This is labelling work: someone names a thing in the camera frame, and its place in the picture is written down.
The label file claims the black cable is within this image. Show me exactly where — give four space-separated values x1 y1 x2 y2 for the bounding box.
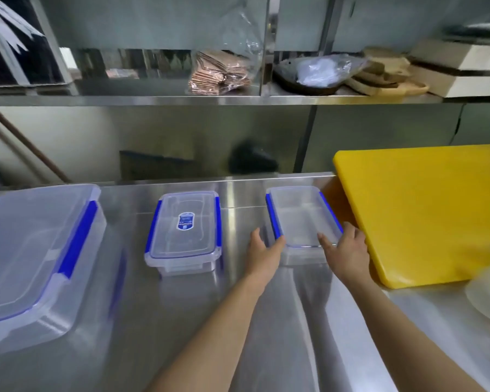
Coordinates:
449 103 465 146

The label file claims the person's right forearm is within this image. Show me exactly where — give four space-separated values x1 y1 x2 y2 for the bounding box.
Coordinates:
336 274 480 392

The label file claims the black box with white papers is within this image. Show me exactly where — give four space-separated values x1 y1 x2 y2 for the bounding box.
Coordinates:
0 0 73 88

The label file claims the person's left hand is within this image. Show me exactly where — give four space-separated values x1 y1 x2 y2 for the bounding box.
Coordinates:
245 228 287 281

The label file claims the lidded clear container with label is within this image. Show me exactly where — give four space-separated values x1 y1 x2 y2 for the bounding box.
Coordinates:
144 190 223 277

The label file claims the dark round pan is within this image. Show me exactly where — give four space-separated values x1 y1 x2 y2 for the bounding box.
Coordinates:
273 57 352 96

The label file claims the person's left forearm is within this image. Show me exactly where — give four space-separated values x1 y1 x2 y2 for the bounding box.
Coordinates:
146 274 275 392

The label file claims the person's right hand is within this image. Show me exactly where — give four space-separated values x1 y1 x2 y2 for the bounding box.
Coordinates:
318 221 370 284

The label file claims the yellow cutting board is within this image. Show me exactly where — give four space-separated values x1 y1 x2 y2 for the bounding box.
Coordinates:
333 143 490 290

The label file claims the stainless steel shelf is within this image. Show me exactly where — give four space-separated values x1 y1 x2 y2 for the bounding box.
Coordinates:
0 0 490 174

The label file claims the clear plastic bag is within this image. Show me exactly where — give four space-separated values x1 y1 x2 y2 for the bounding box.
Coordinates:
227 7 267 80

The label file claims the white plastic bag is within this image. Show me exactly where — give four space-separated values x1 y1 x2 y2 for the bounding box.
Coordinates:
296 54 369 87

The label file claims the brown pipe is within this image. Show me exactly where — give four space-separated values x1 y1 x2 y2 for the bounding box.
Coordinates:
0 106 72 184

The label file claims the stack of brown paper packets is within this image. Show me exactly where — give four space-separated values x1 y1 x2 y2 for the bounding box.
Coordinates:
186 50 252 97

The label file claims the large clear blue-clip container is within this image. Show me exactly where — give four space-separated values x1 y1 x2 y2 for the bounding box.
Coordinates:
0 184 108 358

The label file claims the stack of wooden boards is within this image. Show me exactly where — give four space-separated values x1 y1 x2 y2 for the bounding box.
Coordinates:
346 46 430 97

